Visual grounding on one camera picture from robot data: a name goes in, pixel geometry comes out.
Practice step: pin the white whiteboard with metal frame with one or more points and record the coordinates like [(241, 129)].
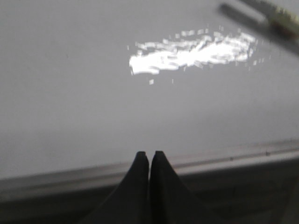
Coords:
[(85, 84)]

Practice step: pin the white black-tipped whiteboard marker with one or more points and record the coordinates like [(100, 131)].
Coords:
[(279, 25)]

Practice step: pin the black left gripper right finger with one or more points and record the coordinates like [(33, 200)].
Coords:
[(171, 202)]

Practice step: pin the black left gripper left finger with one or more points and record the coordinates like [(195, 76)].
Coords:
[(127, 203)]

